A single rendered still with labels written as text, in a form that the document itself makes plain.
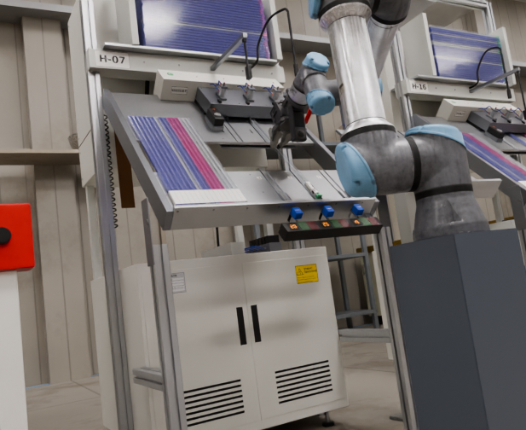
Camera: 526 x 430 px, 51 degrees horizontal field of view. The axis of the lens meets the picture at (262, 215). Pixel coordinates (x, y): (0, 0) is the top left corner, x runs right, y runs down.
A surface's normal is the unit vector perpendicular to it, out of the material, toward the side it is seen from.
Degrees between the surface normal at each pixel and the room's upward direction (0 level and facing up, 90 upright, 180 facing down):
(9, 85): 90
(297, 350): 90
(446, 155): 90
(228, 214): 137
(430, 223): 72
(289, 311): 90
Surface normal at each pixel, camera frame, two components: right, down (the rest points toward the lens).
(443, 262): -0.88, 0.05
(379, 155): 0.07, -0.24
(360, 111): -0.41, -0.15
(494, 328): 0.46, -0.18
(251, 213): 0.42, 0.59
